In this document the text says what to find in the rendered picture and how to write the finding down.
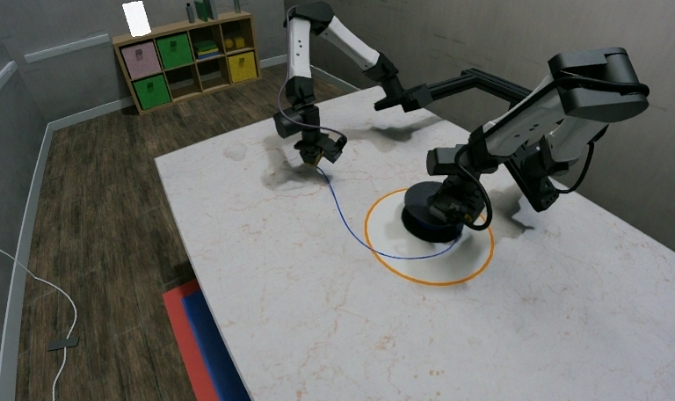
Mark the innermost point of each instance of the orange painted ring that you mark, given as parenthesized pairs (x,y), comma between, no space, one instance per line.
(417,281)

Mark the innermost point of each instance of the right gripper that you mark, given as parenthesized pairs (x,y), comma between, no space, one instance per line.
(306,146)

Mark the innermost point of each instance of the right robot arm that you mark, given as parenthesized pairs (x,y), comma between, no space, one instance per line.
(318,18)

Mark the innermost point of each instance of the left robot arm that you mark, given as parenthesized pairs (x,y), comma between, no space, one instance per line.
(561,148)

